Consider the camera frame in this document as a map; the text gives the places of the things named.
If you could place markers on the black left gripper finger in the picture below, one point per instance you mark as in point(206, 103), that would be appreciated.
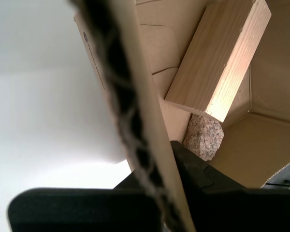
point(87, 210)
point(232, 210)

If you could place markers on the brown cardboard box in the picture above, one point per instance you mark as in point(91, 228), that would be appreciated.
point(256, 149)

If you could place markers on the speckled granite rock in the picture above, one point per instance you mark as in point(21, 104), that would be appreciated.
point(203, 137)

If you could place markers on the light wooden block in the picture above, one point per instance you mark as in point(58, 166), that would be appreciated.
point(207, 60)

